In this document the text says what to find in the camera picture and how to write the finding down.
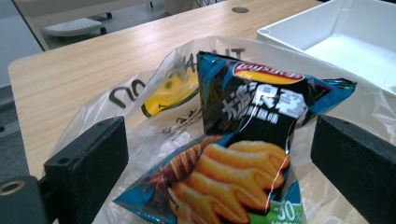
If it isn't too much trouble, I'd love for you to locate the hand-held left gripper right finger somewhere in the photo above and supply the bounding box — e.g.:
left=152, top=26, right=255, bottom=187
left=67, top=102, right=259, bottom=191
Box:
left=310, top=114, right=396, bottom=224

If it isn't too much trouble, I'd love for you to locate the clear printed plastic bag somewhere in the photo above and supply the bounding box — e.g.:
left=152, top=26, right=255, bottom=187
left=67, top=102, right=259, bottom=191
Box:
left=49, top=35, right=396, bottom=224

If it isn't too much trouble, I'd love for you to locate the white plastic bin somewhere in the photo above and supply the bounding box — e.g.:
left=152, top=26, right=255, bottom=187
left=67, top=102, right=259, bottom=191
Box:
left=256, top=0, right=396, bottom=94

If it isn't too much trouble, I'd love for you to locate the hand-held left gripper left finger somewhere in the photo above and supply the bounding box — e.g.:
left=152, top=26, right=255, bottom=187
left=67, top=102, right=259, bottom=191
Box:
left=43, top=116, right=130, bottom=224

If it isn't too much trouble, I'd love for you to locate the blue potato chip bag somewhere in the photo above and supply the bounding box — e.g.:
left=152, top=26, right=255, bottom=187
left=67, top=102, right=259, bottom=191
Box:
left=113, top=51, right=358, bottom=224

